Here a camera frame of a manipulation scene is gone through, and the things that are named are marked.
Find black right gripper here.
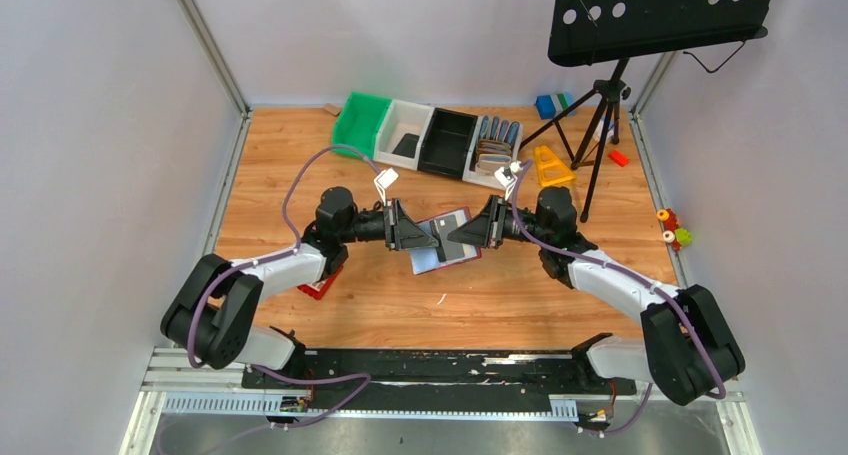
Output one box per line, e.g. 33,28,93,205
447,195,550,250

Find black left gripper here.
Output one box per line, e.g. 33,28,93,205
339,197,439,251

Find grey credit card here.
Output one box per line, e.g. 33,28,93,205
429,210,480,265

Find red leather card holder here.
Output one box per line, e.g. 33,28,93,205
410,207,481,275

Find black credit card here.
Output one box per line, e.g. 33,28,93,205
392,133,419,159

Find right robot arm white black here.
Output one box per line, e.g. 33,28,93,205
448,187,745,406

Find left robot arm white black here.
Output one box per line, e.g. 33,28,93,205
160,186,439,388

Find white bin with tools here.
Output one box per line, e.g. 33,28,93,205
461,115,523,189

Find black plastic bin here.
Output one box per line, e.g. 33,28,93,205
417,108,478,180

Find yellow triangular toy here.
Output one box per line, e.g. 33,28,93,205
533,145,577,188

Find white plastic bin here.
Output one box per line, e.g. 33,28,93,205
373,99,435,171

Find red plastic tray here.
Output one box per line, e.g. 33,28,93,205
297,268,343,300

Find green plastic bin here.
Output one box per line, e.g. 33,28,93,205
331,92,391,158

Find blue green block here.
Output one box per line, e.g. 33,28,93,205
534,92,574,120

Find small red block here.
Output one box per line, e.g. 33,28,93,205
608,150,630,167

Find colourful toy car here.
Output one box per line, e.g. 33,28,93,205
656,208,693,251

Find black music stand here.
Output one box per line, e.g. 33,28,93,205
516,0,783,223

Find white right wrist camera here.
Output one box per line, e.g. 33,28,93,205
494,161,523,200

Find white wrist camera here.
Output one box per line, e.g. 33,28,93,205
494,161,523,200
373,167,399,206

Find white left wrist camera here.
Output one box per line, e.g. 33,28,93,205
373,167,399,206

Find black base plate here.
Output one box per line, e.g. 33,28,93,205
242,348,637,400

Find aluminium frame rail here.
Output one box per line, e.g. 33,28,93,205
119,347,763,455

